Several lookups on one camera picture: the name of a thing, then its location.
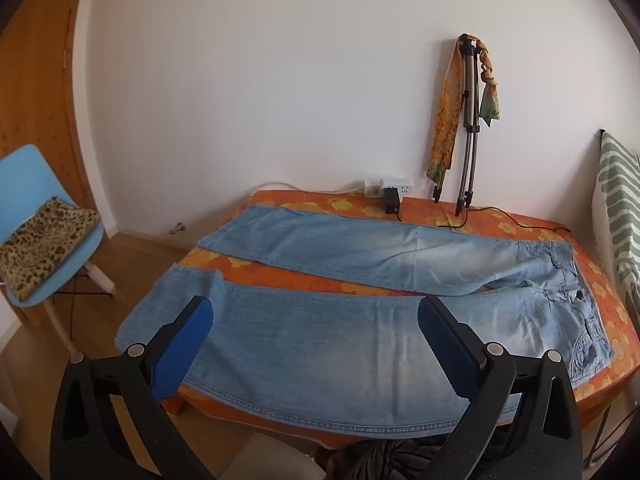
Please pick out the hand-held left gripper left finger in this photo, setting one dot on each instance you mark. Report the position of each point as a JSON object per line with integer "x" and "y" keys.
{"x": 182, "y": 350}

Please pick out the beige cloth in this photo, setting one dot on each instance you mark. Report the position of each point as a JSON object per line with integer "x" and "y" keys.
{"x": 275, "y": 460}

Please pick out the metal door stopper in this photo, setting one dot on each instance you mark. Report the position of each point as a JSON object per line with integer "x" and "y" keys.
{"x": 176, "y": 228}

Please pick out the small white socket adapter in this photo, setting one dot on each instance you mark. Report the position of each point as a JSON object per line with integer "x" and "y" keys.
{"x": 371, "y": 190}

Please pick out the wooden door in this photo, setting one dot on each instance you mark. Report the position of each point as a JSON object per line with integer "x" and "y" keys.
{"x": 35, "y": 85}

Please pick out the black power adapter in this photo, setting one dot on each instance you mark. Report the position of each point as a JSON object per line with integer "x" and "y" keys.
{"x": 391, "y": 200}

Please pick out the leopard print cushion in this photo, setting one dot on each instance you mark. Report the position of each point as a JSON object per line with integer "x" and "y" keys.
{"x": 45, "y": 240}

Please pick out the folded metal tripod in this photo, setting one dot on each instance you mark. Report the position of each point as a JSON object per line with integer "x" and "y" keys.
{"x": 469, "y": 110}

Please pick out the green white striped pillow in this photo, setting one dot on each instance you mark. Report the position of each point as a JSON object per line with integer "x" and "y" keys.
{"x": 620, "y": 200}

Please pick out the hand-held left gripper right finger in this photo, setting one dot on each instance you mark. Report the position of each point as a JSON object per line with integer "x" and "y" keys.
{"x": 445, "y": 345}

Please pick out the light blue denim pants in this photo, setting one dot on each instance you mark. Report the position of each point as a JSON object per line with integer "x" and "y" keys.
{"x": 325, "y": 350}

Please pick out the white power strip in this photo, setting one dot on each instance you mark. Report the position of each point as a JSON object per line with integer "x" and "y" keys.
{"x": 400, "y": 186}

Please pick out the orange floral tablecloth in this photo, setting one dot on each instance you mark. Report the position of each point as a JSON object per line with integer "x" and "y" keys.
{"x": 300, "y": 280}

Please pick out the blue chair with wooden legs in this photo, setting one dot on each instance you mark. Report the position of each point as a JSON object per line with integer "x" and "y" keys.
{"x": 25, "y": 170}

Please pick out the orange patterned scarf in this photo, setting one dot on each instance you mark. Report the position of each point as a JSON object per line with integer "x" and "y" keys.
{"x": 446, "y": 125}

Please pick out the braided orange green scarf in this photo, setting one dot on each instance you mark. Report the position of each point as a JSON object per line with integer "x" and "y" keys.
{"x": 490, "y": 105}

